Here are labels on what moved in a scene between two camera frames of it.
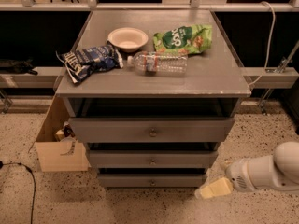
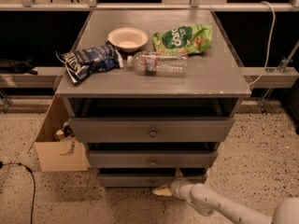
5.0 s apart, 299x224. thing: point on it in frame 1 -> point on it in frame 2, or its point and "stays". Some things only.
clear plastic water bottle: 158,64 stays
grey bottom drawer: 150,180 stays
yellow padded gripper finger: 225,164 -> 178,173
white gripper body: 239,175 -> 177,186
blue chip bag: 95,58 stays
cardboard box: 60,155 stays
